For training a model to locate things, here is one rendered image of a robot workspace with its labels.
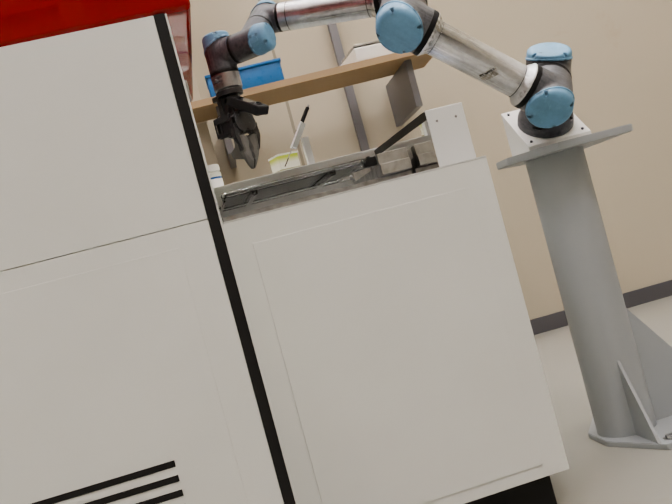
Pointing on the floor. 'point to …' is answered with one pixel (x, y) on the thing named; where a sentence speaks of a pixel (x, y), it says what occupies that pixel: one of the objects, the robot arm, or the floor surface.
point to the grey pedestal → (599, 301)
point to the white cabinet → (400, 345)
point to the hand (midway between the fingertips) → (254, 163)
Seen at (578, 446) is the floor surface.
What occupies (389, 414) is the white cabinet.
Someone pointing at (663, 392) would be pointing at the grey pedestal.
